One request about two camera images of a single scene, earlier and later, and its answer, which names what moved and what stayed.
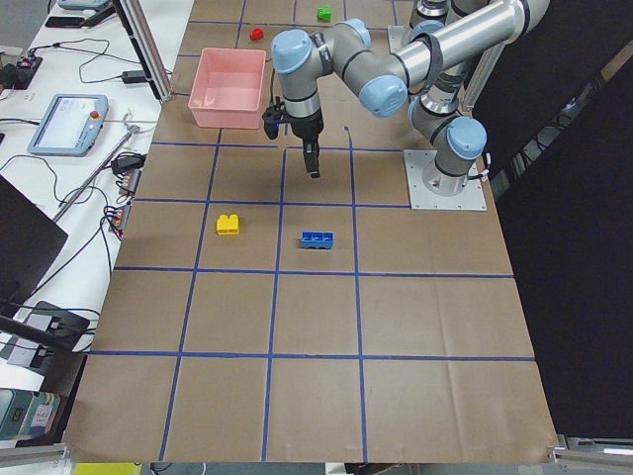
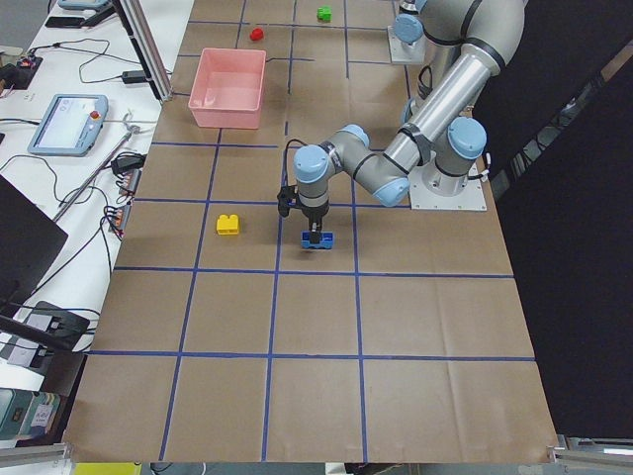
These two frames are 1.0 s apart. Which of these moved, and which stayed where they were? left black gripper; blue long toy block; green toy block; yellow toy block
Moved: left black gripper
Stayed: green toy block; yellow toy block; blue long toy block
